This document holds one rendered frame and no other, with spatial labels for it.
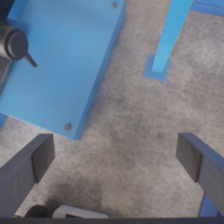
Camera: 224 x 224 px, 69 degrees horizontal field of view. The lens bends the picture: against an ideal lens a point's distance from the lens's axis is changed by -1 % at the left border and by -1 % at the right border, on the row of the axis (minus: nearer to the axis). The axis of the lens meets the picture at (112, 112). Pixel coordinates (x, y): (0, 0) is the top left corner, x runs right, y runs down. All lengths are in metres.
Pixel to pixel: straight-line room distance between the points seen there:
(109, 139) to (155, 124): 0.27
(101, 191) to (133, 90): 0.59
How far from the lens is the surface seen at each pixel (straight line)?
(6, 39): 0.62
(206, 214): 1.05
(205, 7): 1.24
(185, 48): 1.11
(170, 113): 0.96
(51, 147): 0.17
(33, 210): 1.00
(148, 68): 1.01
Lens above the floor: 0.93
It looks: 78 degrees down
